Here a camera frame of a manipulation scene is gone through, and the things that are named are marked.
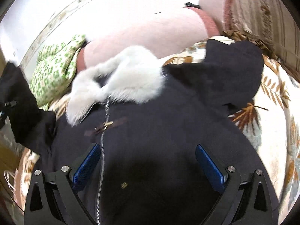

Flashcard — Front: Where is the black coat with fur collar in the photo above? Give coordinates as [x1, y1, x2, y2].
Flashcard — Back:
[1, 39, 278, 224]

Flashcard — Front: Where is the leaf pattern beige blanket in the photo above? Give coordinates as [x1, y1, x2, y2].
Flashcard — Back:
[11, 39, 299, 224]

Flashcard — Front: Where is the green checkered pillow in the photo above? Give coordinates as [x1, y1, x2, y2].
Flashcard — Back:
[29, 34, 86, 108]

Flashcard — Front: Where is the pink headboard cushion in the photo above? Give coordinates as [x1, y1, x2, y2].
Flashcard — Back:
[76, 7, 220, 72]

